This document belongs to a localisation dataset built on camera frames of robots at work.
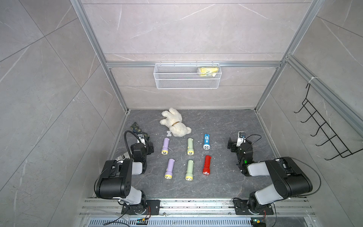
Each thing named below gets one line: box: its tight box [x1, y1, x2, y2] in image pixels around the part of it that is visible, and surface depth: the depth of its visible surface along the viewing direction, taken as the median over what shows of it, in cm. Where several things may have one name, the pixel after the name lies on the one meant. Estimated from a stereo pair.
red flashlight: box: [202, 155, 213, 176], surface depth 88 cm
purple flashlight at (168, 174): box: [164, 157, 175, 180], surface depth 86 cm
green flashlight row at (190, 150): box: [187, 137, 195, 156], surface depth 96 cm
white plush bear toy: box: [159, 107, 192, 138], surface depth 103 cm
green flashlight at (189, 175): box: [185, 159, 195, 182], surface depth 85 cm
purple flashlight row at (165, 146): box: [161, 137, 170, 156], surface depth 97 cm
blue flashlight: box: [202, 133, 211, 150], surface depth 97 cm
